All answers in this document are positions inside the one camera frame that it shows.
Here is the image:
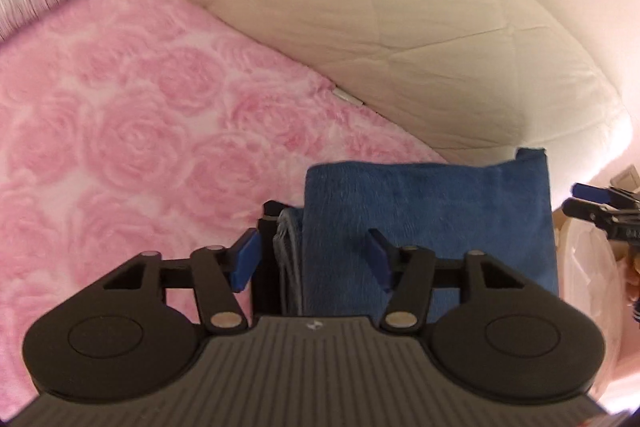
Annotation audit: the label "cream padded headboard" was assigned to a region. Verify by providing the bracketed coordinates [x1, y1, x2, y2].
[191, 0, 632, 176]

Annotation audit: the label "pink rose blanket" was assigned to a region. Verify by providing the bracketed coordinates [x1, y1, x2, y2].
[1, 0, 436, 417]

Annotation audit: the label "blue denim jeans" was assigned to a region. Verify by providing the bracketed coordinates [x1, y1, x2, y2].
[300, 148, 559, 320]

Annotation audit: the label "round white bedside table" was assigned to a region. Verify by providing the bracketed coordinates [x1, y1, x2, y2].
[553, 209, 628, 411]

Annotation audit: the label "folded dark jeans stack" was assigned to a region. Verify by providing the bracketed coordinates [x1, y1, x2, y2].
[250, 200, 304, 317]

